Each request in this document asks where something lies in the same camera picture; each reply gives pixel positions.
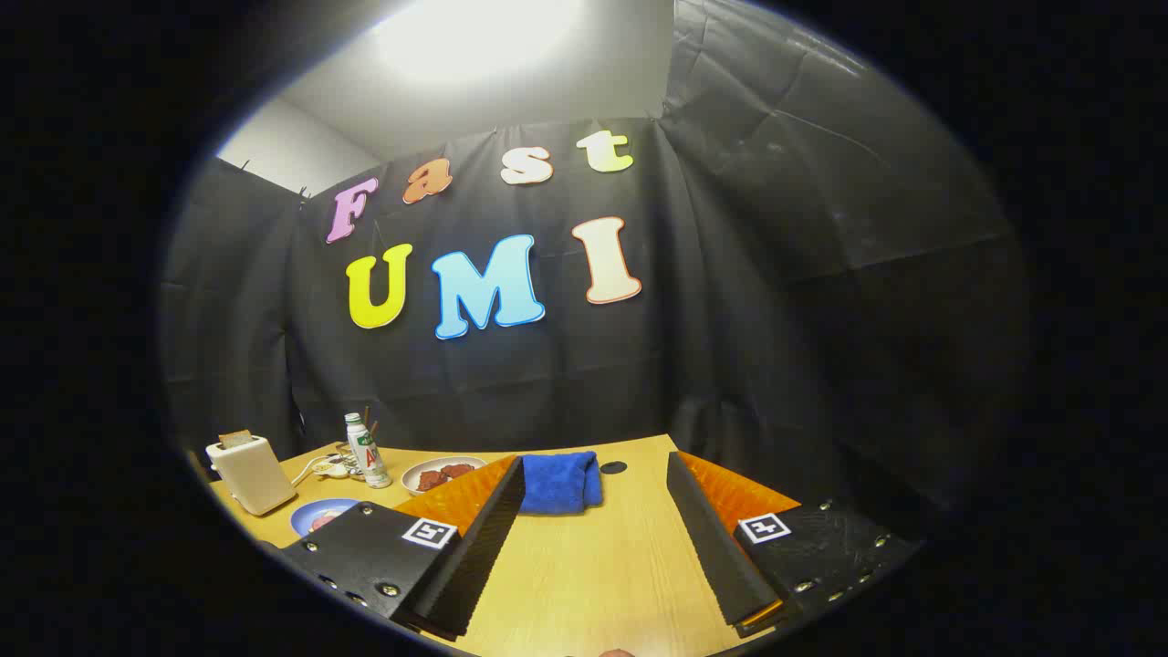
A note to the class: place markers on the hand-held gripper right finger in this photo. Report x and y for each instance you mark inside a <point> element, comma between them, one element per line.
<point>716,547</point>

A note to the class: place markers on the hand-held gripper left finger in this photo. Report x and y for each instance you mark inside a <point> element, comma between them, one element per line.
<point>484,547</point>

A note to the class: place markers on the toasted bread slice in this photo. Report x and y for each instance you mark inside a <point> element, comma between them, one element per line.
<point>235,439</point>

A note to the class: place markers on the brown meat piece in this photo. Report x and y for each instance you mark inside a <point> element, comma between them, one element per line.
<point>458,471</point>
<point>431,480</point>

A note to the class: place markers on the blue folded towel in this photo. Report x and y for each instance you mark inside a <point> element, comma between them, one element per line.
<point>557,484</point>

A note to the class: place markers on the beige oval plate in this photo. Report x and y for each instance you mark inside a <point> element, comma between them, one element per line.
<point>411,472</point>

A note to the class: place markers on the white bottle green cap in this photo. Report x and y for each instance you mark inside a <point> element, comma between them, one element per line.
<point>367,452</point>

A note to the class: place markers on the pink ham slice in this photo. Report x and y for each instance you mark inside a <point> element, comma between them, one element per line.
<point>325,522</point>

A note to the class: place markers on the white sectioned dish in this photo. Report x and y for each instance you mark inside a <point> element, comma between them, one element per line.
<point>333,469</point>

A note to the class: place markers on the brown utensil stick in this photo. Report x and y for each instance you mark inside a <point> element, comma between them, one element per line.
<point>370,422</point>

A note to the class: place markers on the blue round plate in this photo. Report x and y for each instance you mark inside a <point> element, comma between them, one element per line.
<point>304,520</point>

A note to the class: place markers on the white spoon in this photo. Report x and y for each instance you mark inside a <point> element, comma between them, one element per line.
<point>301,473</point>

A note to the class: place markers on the white toaster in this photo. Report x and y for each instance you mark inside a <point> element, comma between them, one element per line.
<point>255,479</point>

